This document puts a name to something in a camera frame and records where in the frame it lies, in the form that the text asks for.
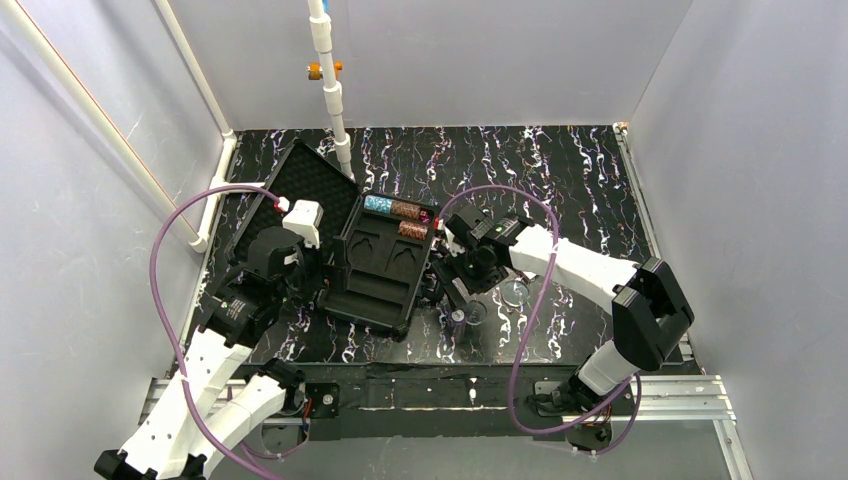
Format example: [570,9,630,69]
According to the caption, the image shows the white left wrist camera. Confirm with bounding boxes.
[282,199,323,249]

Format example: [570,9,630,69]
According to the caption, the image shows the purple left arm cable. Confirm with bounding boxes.
[148,184,313,480]

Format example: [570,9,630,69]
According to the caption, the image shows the brown poker chip stack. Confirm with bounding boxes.
[389,200,421,221]

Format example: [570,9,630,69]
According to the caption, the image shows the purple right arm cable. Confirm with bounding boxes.
[433,184,643,456]

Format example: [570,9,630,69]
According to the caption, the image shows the aluminium rail frame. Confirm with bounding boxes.
[142,122,753,480]

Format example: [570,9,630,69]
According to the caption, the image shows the clear acrylic dealer button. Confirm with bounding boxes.
[499,280,530,308]

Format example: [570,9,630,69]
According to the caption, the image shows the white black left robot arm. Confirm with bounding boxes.
[94,221,334,479]

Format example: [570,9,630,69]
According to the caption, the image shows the blue poker chip stack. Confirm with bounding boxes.
[363,195,393,214]

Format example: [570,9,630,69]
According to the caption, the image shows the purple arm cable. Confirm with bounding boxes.
[433,184,643,456]
[148,184,313,480]

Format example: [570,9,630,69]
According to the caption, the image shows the orange black poker chip stack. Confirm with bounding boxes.
[398,221,429,241]

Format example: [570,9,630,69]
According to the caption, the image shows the clear acrylic blind button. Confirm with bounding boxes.
[463,300,488,326]

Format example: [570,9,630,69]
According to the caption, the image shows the white pipe frame left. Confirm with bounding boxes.
[1,1,235,244]

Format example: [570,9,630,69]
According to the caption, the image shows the black poker set case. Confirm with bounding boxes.
[267,139,438,337]

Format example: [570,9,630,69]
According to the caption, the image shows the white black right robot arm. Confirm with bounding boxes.
[433,205,695,414]

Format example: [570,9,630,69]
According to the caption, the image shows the white pvc pipe pole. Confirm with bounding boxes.
[307,0,354,180]

